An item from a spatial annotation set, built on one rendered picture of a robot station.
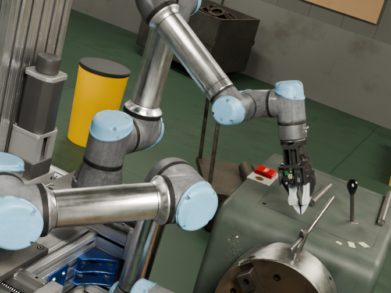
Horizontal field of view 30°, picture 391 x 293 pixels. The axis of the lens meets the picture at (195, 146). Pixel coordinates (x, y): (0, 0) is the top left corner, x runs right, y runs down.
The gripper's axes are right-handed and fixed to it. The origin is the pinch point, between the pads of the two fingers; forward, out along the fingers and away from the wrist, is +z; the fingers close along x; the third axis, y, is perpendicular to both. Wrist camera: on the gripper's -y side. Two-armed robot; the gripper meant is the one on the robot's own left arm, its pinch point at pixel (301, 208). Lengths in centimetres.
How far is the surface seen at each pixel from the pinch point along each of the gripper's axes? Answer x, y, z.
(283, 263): -0.9, 18.0, 8.7
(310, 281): 5.7, 18.1, 13.3
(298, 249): 2.4, 14.6, 6.3
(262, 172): -19.9, -28.9, -2.6
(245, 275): -10.0, 22.2, 10.9
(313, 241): 2.6, 0.2, 9.4
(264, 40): -209, -656, 3
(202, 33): -245, -551, -18
